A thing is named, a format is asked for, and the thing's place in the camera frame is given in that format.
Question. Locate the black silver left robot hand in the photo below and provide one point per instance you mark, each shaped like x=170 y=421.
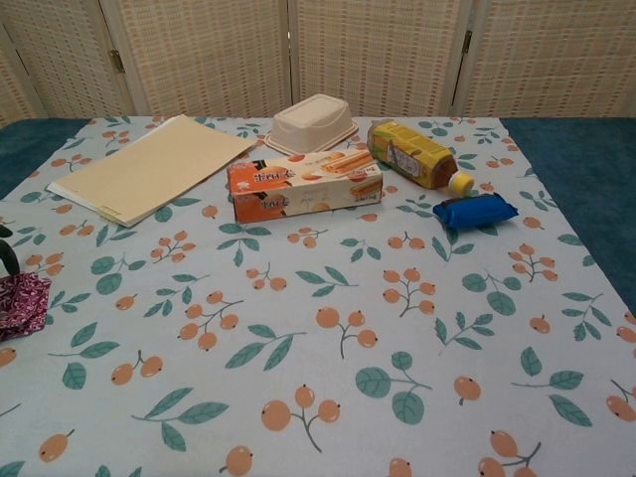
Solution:
x=11 y=258

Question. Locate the cream manila paper folder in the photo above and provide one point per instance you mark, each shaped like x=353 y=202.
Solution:
x=149 y=164

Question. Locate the woven folding screen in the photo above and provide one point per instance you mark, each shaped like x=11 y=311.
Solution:
x=208 y=49

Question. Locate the orange white biscuit box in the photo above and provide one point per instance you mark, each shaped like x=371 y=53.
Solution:
x=298 y=194

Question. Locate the fruit leaf print tablecloth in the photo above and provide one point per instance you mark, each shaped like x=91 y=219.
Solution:
x=318 y=348

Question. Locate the beige plastic container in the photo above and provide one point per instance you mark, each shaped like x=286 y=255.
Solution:
x=310 y=124

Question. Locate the yellow label tea bottle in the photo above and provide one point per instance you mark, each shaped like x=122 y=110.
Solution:
x=412 y=151

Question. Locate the blue snack packet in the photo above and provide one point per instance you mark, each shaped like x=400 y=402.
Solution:
x=472 y=211

